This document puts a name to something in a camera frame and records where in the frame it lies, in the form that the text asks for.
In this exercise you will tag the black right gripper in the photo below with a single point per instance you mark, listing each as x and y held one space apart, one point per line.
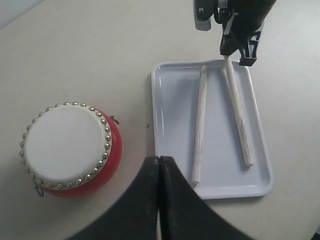
239 22

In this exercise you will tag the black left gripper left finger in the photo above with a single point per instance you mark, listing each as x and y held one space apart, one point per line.
134 215

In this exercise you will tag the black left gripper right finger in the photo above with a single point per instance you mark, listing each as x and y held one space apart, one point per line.
183 214

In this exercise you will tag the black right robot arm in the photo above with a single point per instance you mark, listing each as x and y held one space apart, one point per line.
268 6

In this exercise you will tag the small red drum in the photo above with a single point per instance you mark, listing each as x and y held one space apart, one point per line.
71 149

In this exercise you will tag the white rectangular plastic tray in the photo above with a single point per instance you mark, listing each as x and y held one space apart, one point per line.
175 90

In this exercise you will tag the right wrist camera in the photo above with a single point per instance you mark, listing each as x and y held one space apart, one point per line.
203 10

